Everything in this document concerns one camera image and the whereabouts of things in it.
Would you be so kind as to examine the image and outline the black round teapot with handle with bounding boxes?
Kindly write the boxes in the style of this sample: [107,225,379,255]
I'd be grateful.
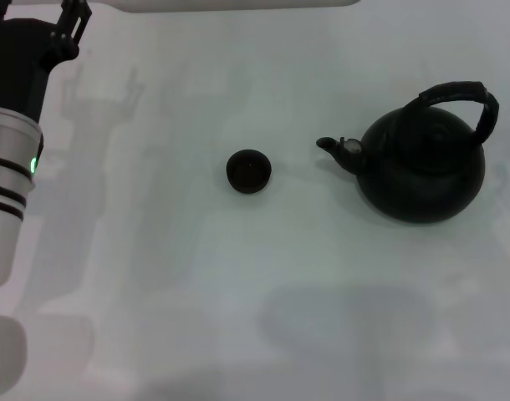
[316,80,501,225]

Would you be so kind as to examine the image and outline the small black teacup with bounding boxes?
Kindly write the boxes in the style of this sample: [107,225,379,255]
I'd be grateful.
[226,149,273,195]

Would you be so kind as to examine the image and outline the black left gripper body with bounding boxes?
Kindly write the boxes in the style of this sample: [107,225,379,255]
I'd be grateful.
[0,18,80,124]

